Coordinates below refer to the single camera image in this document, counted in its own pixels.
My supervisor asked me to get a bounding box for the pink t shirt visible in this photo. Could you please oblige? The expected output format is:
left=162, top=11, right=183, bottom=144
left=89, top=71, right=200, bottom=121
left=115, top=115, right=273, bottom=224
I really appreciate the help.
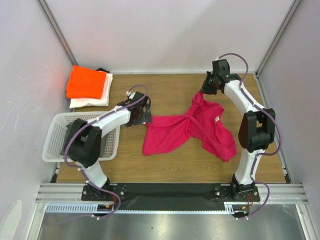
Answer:
left=142, top=92, right=237, bottom=162

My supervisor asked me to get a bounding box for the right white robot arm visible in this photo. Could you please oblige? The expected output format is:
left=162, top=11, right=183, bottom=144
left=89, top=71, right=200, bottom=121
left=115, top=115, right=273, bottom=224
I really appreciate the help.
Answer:
left=201, top=58, right=276, bottom=201

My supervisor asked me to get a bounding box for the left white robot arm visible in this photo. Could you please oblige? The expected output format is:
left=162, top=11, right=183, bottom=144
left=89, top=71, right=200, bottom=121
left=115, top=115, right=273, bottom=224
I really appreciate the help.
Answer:
left=62, top=91, right=152, bottom=201

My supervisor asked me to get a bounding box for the white folded t shirt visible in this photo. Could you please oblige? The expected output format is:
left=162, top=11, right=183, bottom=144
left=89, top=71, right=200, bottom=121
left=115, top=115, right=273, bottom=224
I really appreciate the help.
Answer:
left=69, top=71, right=113, bottom=109

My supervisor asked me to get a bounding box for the grey t shirt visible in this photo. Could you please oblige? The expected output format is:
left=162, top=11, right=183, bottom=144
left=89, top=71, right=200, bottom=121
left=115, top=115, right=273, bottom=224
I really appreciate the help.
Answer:
left=60, top=118, right=107, bottom=162

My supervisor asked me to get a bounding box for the black folded t shirt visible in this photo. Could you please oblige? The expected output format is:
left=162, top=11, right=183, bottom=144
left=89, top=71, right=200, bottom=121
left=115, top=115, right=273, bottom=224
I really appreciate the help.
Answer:
left=96, top=67, right=110, bottom=74

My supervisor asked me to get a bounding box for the orange folded t shirt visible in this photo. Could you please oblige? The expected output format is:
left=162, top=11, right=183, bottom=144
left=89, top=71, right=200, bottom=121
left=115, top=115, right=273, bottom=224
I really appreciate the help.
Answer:
left=66, top=65, right=106, bottom=99

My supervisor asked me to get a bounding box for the white plastic basket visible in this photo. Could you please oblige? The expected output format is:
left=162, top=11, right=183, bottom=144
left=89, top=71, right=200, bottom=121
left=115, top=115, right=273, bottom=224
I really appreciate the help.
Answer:
left=42, top=111, right=120, bottom=163

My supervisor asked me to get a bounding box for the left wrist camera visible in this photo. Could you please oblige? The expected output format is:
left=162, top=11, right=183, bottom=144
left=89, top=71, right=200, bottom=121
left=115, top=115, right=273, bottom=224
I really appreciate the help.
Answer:
left=126, top=90, right=141, bottom=101

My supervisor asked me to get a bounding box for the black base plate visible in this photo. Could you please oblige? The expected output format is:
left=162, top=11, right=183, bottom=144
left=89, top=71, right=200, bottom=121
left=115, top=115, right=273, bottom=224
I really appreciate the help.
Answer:
left=82, top=182, right=261, bottom=212

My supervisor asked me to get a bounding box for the white cable duct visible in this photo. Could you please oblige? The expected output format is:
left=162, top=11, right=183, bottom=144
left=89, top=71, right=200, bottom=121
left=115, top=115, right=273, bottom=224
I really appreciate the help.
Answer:
left=45, top=202, right=250, bottom=217

